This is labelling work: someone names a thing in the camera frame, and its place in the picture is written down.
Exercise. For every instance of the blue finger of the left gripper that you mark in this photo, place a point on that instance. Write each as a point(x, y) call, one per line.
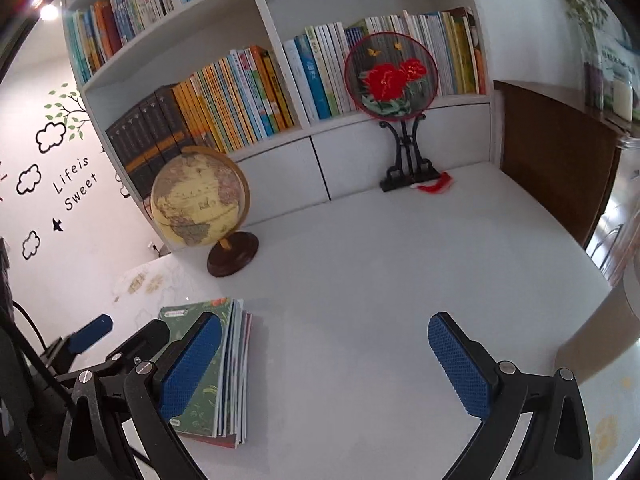
point(88, 335)

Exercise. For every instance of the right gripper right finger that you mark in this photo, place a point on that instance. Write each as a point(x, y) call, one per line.
point(556, 444)

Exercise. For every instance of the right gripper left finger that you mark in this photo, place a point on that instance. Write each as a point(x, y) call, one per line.
point(165, 379)

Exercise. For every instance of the stack of books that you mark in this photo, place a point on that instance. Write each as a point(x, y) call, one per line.
point(217, 409)

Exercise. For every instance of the yellow desk globe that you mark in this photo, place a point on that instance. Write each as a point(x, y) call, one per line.
point(202, 198)

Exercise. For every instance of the brown wooden cabinet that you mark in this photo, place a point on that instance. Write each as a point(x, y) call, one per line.
point(564, 153)

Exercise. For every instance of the white bookshelf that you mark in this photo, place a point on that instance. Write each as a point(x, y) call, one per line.
point(263, 82)

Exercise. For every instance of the red flower embroidery fan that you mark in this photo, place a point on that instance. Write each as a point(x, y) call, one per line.
point(394, 79)

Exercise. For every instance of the potted green plant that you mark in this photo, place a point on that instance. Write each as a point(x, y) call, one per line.
point(609, 63)

